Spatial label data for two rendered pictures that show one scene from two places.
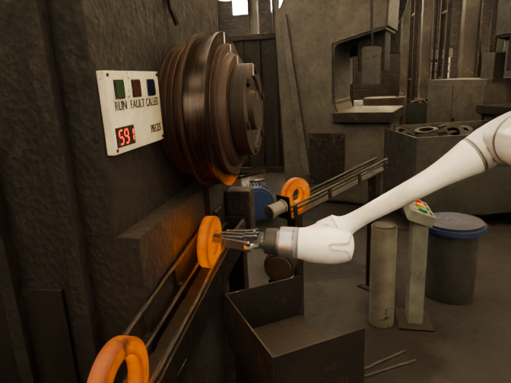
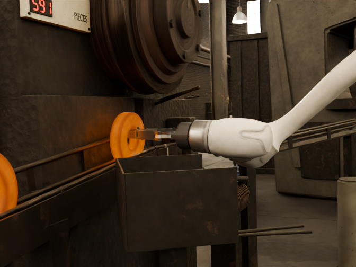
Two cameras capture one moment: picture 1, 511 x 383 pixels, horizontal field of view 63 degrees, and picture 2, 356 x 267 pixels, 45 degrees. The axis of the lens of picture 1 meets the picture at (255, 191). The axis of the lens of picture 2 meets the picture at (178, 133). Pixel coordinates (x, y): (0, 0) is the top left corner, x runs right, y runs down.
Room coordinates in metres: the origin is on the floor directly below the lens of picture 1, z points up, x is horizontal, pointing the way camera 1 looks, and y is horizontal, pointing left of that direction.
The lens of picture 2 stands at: (-0.05, -0.26, 0.82)
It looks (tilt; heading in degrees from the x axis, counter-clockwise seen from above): 3 degrees down; 12
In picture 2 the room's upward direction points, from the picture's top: 2 degrees counter-clockwise
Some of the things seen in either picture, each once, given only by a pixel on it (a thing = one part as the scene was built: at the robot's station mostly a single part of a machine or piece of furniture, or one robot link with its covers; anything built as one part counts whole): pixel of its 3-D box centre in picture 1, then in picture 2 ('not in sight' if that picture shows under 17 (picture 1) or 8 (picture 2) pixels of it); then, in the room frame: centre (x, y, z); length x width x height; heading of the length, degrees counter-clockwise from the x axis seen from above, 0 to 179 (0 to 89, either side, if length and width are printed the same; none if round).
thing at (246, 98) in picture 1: (249, 110); (180, 19); (1.32, 0.01, 1.11); 0.28 x 0.06 x 0.28; 168
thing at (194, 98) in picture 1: (219, 111); (153, 22); (1.34, 0.10, 1.11); 0.47 x 0.06 x 0.47; 168
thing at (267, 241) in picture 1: (262, 240); (177, 135); (1.13, -0.01, 0.76); 0.09 x 0.08 x 0.07; 78
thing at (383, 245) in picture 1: (382, 274); (353, 240); (1.85, -0.60, 0.26); 0.12 x 0.12 x 0.52
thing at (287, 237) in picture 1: (287, 242); (202, 136); (1.11, -0.08, 0.75); 0.09 x 0.06 x 0.09; 168
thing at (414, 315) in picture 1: (416, 263); not in sight; (1.85, -0.76, 0.31); 0.24 x 0.16 x 0.62; 168
